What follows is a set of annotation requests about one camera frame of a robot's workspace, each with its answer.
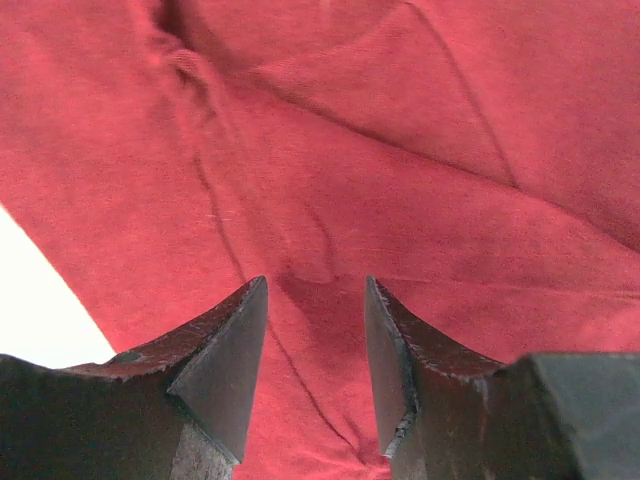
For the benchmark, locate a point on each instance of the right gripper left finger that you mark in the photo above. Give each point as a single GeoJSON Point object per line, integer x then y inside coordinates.
{"type": "Point", "coordinates": [177, 407]}

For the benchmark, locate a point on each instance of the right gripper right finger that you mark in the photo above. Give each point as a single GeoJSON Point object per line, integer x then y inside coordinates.
{"type": "Point", "coordinates": [444, 411]}

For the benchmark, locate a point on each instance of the dark red t shirt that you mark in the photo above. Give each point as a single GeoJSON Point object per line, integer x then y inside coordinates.
{"type": "Point", "coordinates": [481, 158]}

